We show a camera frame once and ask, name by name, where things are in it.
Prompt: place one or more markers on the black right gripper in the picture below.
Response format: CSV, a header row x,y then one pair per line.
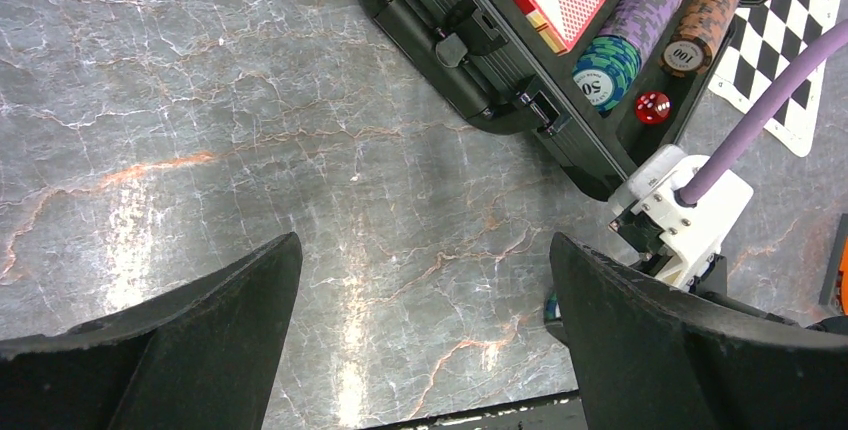
x,y
712,286

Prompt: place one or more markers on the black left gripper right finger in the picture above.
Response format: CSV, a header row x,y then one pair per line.
x,y
650,356

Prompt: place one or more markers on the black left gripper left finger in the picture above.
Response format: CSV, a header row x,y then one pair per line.
x,y
200,356

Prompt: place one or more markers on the brown poker chip stack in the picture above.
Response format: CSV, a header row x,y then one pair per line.
x,y
697,38

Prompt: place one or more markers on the black poker case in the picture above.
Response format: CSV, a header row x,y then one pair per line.
x,y
501,78

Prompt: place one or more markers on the red die right slot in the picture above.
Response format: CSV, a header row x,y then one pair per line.
x,y
653,108

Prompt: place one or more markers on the black white chessboard mat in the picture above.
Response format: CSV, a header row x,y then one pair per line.
x,y
768,37

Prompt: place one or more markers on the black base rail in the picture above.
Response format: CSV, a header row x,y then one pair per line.
x,y
556,411

